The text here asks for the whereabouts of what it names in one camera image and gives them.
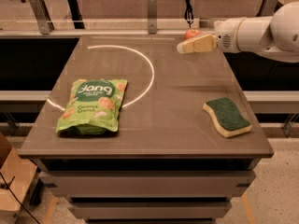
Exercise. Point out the left metal rail bracket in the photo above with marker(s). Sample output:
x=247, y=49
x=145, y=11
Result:
x=42, y=15

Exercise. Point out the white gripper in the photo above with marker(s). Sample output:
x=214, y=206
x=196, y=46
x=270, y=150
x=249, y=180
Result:
x=225, y=36

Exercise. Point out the black table leg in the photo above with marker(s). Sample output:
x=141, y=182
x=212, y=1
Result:
x=75, y=13

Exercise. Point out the metal rail bracket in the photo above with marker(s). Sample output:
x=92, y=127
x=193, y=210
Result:
x=42, y=15
x=152, y=16
x=267, y=8

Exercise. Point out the grey table drawer unit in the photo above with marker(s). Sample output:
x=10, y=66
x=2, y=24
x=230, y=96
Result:
x=148, y=196

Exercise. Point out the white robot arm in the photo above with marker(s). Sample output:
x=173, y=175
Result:
x=273, y=37

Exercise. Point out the right metal rail bracket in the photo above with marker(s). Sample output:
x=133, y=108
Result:
x=267, y=8

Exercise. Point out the red apple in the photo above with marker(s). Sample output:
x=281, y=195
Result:
x=192, y=33

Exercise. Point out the cardboard box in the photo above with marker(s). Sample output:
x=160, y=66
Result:
x=16, y=177

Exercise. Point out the green and yellow sponge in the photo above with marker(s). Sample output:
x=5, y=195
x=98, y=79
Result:
x=226, y=117

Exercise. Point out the green snack bag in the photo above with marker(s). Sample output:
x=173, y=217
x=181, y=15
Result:
x=93, y=107

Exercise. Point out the middle metal rail bracket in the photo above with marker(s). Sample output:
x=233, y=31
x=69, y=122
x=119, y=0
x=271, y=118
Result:
x=152, y=16

